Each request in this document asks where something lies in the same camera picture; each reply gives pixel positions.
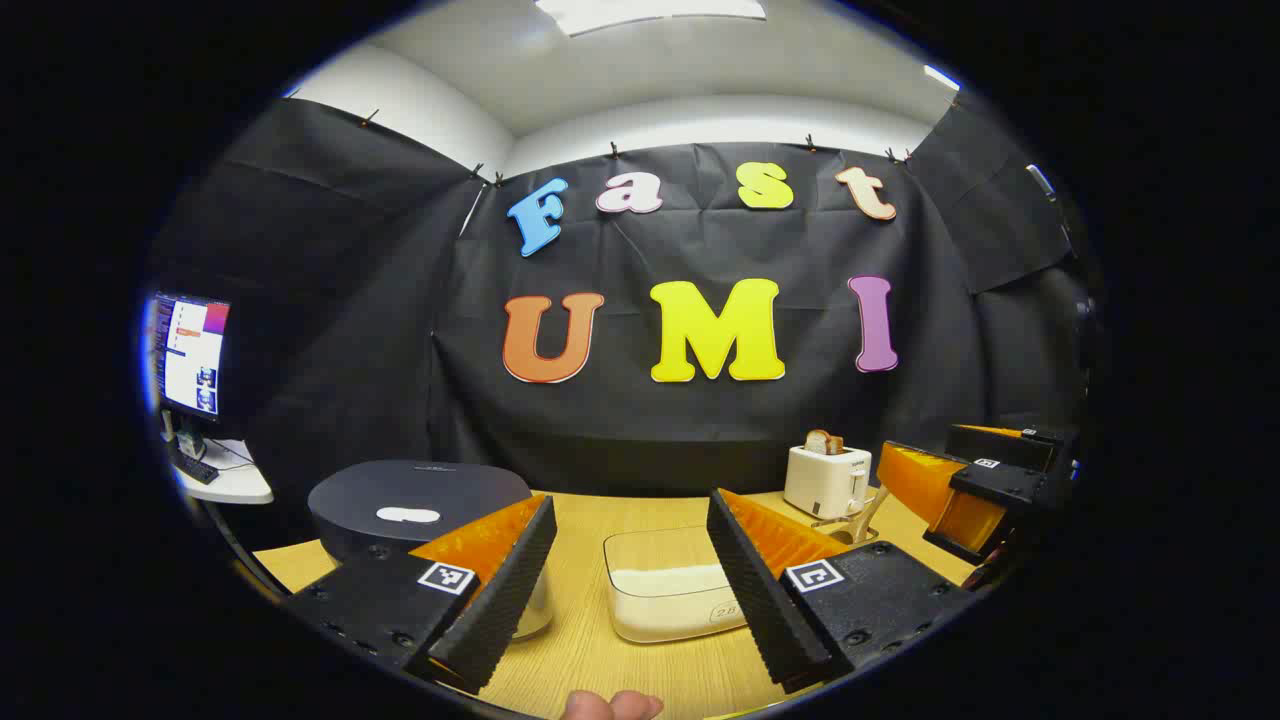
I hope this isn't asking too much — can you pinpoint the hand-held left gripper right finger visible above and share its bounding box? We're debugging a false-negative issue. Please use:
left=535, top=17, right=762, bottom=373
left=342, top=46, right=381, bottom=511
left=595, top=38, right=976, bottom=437
left=706, top=488, right=979, bottom=694

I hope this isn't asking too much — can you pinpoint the clear lidded rice box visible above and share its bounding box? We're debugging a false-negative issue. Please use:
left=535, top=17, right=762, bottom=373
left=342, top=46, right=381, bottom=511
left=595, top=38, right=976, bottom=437
left=603, top=527, right=751, bottom=644

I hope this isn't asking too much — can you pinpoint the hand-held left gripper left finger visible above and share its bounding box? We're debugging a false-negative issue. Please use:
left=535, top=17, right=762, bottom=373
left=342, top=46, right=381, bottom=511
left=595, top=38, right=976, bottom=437
left=288, top=493, right=558, bottom=696

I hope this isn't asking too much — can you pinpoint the computer monitor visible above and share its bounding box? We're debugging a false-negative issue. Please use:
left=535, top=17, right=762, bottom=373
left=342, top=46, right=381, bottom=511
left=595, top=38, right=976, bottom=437
left=150, top=292, right=233, bottom=419

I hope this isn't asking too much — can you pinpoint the black backdrop cloth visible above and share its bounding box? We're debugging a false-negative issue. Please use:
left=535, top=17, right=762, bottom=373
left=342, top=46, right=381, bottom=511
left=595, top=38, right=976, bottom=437
left=145, top=95, right=1096, bottom=551

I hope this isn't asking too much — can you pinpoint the dark grey rice cooker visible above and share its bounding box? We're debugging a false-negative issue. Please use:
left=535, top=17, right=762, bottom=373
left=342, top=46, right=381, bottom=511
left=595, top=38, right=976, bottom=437
left=308, top=459, right=554, bottom=641

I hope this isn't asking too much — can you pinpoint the white toaster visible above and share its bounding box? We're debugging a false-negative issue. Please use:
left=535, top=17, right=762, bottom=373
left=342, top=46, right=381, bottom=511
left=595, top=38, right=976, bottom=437
left=783, top=444, right=873, bottom=520

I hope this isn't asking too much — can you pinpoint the white side desk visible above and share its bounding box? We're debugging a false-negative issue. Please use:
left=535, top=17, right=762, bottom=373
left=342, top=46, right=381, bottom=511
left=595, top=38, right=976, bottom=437
left=165, top=435, right=274, bottom=506

